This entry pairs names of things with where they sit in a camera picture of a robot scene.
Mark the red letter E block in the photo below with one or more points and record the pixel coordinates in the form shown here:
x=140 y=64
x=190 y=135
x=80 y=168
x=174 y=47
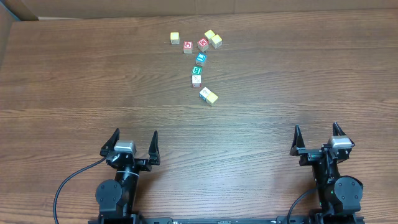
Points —
x=203 y=45

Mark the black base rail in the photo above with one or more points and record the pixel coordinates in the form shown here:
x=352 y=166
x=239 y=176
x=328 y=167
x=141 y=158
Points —
x=276 y=220

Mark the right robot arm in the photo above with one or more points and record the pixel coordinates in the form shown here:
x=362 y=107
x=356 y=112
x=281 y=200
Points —
x=339 y=195

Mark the white blue picture block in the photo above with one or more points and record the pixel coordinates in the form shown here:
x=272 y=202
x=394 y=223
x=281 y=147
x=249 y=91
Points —
x=204 y=93

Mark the yellow block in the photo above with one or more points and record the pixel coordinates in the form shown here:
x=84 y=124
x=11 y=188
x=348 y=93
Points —
x=174 y=38
x=211 y=99
x=209 y=35
x=216 y=41

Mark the far left yellow block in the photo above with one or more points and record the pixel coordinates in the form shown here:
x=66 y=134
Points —
x=174 y=38

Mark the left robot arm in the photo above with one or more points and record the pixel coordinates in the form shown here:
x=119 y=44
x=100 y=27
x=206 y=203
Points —
x=116 y=196

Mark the white red letter block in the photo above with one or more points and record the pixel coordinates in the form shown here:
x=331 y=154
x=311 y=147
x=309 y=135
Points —
x=196 y=80

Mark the yellow block top right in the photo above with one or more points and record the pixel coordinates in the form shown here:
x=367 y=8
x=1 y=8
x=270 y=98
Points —
x=216 y=41

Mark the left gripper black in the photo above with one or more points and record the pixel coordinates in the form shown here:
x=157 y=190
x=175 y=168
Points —
x=144 y=163

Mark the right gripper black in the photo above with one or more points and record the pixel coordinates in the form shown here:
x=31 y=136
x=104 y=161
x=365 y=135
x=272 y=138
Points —
x=296 y=147

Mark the blue letter block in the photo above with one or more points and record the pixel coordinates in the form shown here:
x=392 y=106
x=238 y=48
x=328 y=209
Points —
x=201 y=59

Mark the green letter B block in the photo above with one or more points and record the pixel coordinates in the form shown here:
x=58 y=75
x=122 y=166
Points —
x=196 y=70

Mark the cardboard box back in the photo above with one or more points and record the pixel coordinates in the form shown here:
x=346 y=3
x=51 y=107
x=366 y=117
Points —
x=29 y=10

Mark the red letter block left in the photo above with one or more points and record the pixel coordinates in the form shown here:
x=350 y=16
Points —
x=188 y=47

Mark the yellow block near centre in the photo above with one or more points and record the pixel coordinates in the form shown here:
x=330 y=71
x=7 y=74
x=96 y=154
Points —
x=211 y=99

